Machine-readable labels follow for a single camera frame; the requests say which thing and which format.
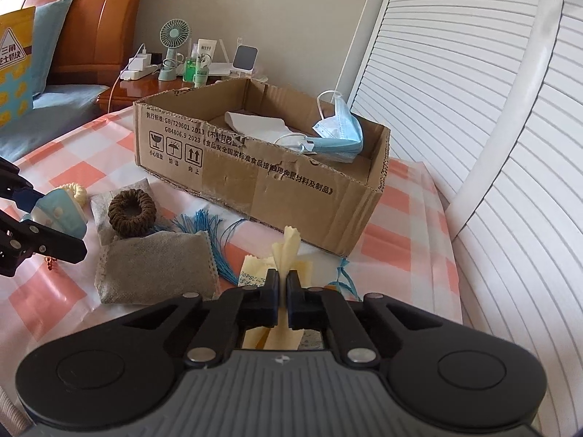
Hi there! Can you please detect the white blue owl toy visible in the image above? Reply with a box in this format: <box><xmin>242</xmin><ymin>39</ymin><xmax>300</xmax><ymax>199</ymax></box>
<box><xmin>30</xmin><ymin>188</ymin><xmax>87</xmax><ymax>240</ymax></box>

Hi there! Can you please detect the yellow cloth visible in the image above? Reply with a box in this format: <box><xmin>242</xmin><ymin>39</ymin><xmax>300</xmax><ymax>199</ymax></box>
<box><xmin>238</xmin><ymin>226</ymin><xmax>313</xmax><ymax>350</ymax></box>

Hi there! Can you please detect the cream scrunchie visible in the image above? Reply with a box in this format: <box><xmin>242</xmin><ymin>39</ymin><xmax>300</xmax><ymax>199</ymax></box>
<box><xmin>59</xmin><ymin>182</ymin><xmax>88</xmax><ymax>208</ymax></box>

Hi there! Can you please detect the blue tassel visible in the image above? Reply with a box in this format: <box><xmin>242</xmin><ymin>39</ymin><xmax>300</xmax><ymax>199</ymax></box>
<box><xmin>171</xmin><ymin>208</ymin><xmax>246</xmax><ymax>285</ymax></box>

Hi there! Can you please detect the brown scrunchie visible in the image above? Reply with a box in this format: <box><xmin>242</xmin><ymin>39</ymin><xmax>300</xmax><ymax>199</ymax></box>
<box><xmin>108</xmin><ymin>188</ymin><xmax>157</xmax><ymax>238</ymax></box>

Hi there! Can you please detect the grey fabric sachet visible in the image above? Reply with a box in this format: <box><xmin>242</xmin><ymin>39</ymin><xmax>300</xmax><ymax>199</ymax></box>
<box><xmin>95</xmin><ymin>231</ymin><xmax>219</xmax><ymax>305</ymax></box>
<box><xmin>90</xmin><ymin>178</ymin><xmax>158</xmax><ymax>247</ymax></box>

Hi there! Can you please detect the blue surgical mask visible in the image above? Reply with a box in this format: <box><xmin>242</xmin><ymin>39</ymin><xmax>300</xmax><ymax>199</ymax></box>
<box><xmin>274</xmin><ymin>90</ymin><xmax>364</xmax><ymax>164</ymax></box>

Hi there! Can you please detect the white paper towel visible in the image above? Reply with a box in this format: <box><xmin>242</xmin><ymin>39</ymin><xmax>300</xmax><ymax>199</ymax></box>
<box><xmin>224</xmin><ymin>111</ymin><xmax>294</xmax><ymax>144</ymax></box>

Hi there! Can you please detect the grey bedsheet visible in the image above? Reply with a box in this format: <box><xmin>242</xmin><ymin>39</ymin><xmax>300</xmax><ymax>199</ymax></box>
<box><xmin>0</xmin><ymin>85</ymin><xmax>108</xmax><ymax>163</ymax></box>

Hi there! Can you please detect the pink checkered tablecloth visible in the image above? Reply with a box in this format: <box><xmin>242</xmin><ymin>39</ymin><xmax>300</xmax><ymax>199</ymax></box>
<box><xmin>0</xmin><ymin>103</ymin><xmax>463</xmax><ymax>402</ymax></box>

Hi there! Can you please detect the blue yellow pillow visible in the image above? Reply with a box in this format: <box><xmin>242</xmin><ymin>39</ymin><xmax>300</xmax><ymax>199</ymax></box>
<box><xmin>1</xmin><ymin>0</ymin><xmax>73</xmax><ymax>125</ymax></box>

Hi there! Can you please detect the cardboard box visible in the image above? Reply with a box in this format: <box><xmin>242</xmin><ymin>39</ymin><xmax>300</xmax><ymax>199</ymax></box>
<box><xmin>133</xmin><ymin>79</ymin><xmax>390</xmax><ymax>256</ymax></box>

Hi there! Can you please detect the wooden headboard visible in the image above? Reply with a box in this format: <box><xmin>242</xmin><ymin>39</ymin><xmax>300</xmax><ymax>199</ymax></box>
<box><xmin>1</xmin><ymin>0</ymin><xmax>139</xmax><ymax>86</ymax></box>

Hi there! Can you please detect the white power strip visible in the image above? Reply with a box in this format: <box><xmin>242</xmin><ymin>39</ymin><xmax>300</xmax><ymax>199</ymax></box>
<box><xmin>121</xmin><ymin>53</ymin><xmax>158</xmax><ymax>81</ymax></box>

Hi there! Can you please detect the green desk fan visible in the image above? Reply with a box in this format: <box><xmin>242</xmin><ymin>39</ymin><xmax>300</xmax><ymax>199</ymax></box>
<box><xmin>158</xmin><ymin>19</ymin><xmax>191</xmax><ymax>82</ymax></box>

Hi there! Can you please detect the green tube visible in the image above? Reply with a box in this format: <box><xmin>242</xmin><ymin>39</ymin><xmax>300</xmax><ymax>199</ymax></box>
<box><xmin>193</xmin><ymin>39</ymin><xmax>216</xmax><ymax>88</ymax></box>

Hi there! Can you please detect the phone stand mirror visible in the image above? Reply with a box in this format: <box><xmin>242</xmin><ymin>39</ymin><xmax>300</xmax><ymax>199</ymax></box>
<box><xmin>231</xmin><ymin>44</ymin><xmax>258</xmax><ymax>77</ymax></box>

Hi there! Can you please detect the white charging cable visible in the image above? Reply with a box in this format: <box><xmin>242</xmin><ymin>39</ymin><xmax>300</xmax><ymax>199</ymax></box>
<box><xmin>106</xmin><ymin>42</ymin><xmax>149</xmax><ymax>113</ymax></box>

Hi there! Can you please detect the white curved frame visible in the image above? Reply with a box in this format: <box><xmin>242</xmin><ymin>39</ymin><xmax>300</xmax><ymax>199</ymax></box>
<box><xmin>446</xmin><ymin>0</ymin><xmax>564</xmax><ymax>239</ymax></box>

